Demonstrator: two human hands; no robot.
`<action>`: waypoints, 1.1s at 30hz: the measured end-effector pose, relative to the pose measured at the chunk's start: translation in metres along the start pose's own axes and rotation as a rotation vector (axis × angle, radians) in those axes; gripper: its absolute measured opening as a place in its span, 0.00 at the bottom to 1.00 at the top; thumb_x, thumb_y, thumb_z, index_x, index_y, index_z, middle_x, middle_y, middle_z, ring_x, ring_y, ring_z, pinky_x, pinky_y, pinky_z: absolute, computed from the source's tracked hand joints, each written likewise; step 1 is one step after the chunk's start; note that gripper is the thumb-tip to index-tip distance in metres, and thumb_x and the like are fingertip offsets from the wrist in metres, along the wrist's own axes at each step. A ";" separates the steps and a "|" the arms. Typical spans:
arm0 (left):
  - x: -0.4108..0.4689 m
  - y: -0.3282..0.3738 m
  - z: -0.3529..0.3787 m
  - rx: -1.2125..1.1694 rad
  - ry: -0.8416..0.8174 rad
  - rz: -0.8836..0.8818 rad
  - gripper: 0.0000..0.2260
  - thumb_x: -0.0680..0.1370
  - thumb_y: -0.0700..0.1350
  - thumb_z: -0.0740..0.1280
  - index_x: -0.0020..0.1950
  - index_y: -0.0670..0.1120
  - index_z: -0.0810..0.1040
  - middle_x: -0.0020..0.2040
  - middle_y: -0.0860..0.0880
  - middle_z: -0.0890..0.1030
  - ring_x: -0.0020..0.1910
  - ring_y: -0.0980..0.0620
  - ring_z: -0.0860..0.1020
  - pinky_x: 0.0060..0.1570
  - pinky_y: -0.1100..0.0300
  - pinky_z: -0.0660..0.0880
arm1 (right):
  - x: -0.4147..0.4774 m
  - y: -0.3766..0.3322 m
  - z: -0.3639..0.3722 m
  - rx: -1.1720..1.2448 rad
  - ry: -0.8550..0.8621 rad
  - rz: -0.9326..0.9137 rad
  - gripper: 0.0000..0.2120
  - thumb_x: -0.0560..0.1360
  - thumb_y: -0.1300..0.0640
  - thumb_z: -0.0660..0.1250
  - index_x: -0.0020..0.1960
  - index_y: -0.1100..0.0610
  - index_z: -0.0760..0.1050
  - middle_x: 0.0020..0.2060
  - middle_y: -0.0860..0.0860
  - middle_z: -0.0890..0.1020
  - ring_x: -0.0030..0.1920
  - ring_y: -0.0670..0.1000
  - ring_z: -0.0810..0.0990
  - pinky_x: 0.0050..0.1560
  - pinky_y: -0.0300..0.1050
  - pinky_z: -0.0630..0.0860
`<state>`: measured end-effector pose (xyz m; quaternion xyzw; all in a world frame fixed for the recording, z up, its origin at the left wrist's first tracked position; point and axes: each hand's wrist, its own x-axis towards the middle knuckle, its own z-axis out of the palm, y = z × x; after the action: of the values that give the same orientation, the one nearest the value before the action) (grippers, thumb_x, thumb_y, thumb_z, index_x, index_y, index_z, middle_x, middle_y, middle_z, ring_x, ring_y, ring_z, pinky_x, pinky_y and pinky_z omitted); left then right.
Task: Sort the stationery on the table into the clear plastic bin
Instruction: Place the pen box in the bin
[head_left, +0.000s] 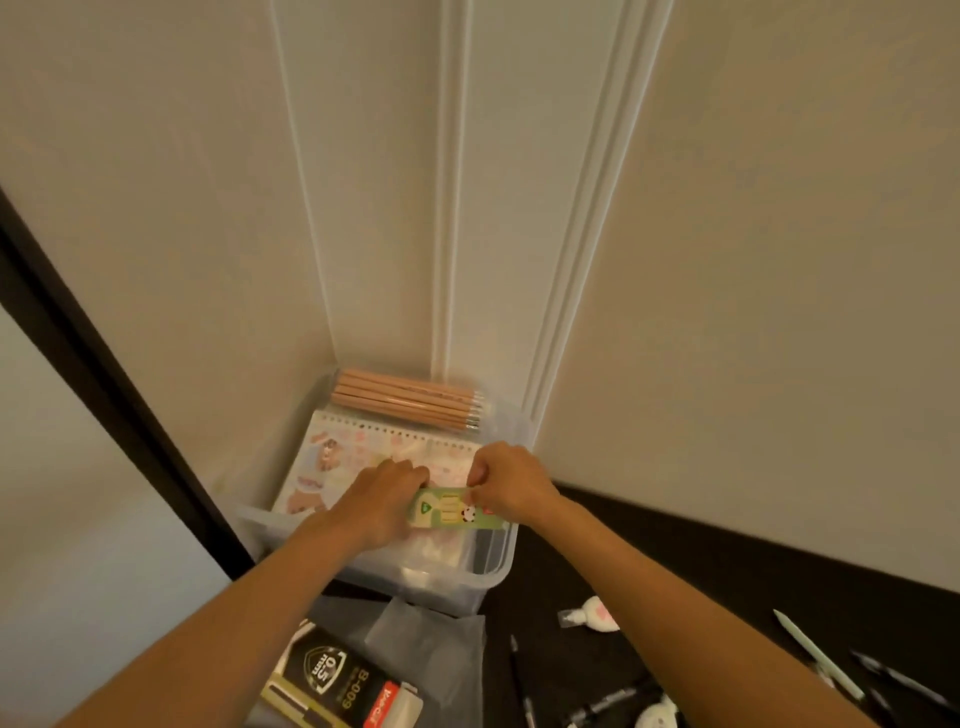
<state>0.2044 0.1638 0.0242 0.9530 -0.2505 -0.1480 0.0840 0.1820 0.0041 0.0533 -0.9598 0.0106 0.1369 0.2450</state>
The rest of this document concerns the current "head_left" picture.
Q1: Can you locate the person's left hand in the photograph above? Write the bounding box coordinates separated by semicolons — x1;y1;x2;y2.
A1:
328;458;431;554

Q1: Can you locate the person's right hand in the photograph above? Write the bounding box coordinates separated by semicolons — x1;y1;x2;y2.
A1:
465;441;564;528

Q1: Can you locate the green pencil box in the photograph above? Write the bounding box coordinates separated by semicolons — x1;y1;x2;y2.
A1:
407;485;510;531

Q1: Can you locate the clear plastic storage bin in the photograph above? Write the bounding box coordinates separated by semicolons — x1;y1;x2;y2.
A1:
236;365;535;618

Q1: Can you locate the clear tube of green pens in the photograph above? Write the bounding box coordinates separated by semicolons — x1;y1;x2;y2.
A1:
328;365;500;438

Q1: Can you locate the bundle of wooden pencils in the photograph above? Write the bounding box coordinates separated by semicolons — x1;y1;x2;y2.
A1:
330;367;486;433

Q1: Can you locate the white pink correction tape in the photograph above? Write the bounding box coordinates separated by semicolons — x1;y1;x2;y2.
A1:
557;596;621;634

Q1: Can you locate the black gold pen box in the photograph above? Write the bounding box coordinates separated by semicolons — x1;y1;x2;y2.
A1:
258;620;426;728

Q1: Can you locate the white printed correction tape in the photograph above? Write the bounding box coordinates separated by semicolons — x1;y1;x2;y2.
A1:
635;693;681;728

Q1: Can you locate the green highlighter stick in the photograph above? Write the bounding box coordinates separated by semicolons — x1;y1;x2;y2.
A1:
772;608;868;703

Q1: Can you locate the person's right forearm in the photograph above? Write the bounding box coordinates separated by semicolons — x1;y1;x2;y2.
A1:
536;498;879;728

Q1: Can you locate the person's left forearm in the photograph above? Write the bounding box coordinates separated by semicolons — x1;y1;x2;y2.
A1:
56;517;361;728

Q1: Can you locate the black framed panel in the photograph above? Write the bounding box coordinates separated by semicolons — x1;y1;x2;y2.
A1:
0;187;256;583

